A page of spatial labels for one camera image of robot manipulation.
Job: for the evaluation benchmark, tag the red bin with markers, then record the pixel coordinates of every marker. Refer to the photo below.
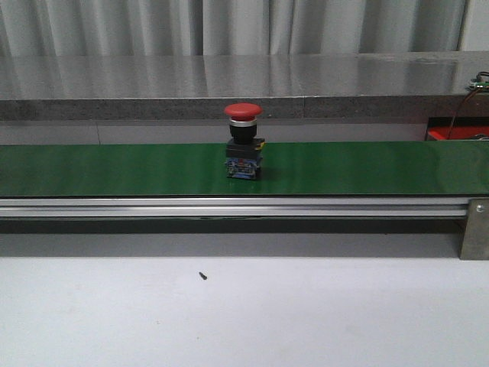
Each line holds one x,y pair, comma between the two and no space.
464,128

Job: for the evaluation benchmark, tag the metal conveyor support bracket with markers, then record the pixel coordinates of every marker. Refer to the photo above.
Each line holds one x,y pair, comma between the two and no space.
475,240

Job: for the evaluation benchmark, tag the small green circuit board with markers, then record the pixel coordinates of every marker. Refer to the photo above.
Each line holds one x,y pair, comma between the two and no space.
480,82

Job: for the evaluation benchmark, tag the green conveyor belt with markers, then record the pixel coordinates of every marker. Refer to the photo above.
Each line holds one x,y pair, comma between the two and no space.
420,168

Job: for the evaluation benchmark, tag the grey stone shelf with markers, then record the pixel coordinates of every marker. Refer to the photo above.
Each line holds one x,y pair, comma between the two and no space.
413,85

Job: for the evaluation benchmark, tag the aluminium conveyor rail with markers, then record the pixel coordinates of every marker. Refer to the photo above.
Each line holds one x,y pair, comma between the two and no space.
229,207

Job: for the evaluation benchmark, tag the grey curtain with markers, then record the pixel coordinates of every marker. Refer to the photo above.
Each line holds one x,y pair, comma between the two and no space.
146,28

